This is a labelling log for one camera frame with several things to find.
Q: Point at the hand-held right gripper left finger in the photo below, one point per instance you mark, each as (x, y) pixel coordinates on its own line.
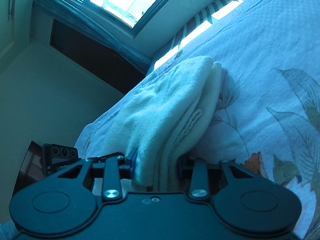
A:
(133, 165)

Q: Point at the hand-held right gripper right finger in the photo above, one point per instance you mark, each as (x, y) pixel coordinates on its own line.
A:
(183, 167)

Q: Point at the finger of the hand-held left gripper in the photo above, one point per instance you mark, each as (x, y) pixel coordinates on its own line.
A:
(100, 158)

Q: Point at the cream knitted sweater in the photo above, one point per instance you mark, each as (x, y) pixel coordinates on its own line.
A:
(155, 105)

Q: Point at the white floral blanket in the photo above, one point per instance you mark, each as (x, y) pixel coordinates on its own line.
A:
(262, 67)

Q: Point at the blue curtain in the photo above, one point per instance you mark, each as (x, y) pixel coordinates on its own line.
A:
(100, 27)

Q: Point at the striped bed sheet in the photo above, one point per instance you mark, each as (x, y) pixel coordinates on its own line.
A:
(200, 15)

